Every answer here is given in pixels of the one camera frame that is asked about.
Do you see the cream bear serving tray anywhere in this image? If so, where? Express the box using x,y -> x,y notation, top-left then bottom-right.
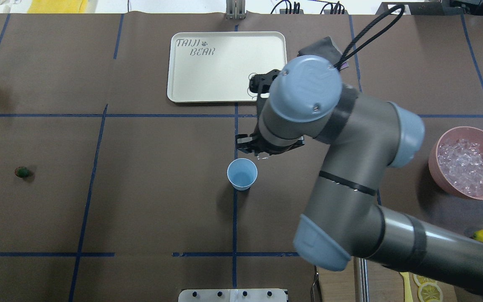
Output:
166,32 -> 287,104

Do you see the red strawberry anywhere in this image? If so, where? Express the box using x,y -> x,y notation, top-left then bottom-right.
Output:
15,166 -> 32,179

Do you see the pink ribbed bowl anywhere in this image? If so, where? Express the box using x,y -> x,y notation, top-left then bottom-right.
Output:
428,126 -> 483,200

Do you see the grey folded cloth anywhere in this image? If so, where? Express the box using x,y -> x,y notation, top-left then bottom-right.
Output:
297,36 -> 343,66

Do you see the light blue plastic cup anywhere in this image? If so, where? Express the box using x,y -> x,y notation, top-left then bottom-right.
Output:
226,158 -> 258,191

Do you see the yellow plastic knife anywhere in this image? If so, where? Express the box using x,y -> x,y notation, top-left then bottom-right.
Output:
399,272 -> 413,302

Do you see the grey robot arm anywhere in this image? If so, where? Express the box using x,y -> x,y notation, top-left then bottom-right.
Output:
236,55 -> 483,296

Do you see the wooden cutting board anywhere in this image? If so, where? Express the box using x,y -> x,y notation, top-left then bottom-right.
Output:
318,259 -> 481,302

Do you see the lemon slice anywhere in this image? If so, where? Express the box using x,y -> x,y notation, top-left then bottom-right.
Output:
413,274 -> 438,287
417,282 -> 444,302

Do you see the clear ice cubes pile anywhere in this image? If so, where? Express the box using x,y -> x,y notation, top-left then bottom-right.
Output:
436,138 -> 483,197

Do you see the clear ice cube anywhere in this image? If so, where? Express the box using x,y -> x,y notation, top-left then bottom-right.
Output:
256,153 -> 270,160

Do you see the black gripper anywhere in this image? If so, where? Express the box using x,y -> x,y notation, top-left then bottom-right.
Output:
235,69 -> 305,156

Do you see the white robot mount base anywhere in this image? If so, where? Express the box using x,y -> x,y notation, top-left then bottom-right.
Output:
178,288 -> 290,302

